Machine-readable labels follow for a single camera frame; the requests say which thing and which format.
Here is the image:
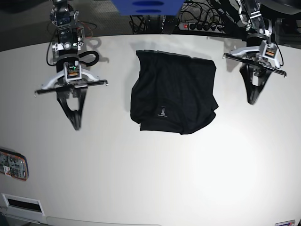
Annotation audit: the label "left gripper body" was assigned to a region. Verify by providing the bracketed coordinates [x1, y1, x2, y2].
[223, 40, 287, 77]

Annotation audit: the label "tangled black cables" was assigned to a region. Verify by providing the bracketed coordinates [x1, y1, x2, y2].
[129, 0, 245, 33]

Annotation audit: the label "black power adapter brick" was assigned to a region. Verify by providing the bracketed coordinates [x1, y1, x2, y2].
[161, 16, 178, 34]

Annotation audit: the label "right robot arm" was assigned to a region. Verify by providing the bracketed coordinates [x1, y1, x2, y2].
[34, 0, 108, 130]

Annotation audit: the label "blue plastic box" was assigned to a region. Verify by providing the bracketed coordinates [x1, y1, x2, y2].
[112, 0, 184, 16]

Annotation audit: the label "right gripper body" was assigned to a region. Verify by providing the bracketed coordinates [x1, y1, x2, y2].
[34, 60, 109, 97]

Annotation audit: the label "white power strip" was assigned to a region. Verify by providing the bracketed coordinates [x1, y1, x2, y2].
[178, 22, 225, 34]

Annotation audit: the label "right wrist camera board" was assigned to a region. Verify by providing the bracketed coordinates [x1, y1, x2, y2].
[66, 62, 79, 78]

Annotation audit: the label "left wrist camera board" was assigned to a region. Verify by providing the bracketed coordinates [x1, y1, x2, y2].
[264, 43, 278, 59]

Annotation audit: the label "white table cable grommet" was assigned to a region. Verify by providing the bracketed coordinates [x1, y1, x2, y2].
[1, 193, 45, 216]

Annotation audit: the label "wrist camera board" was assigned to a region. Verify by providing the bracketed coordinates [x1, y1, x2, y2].
[264, 43, 278, 59]
[66, 62, 79, 78]

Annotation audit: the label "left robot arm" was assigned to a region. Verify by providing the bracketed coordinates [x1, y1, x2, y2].
[223, 0, 286, 105]

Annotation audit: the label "red white sticker label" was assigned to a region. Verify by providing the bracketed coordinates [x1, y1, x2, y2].
[275, 220, 295, 226]

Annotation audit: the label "black T-shirt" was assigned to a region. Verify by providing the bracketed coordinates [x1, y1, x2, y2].
[130, 50, 218, 135]

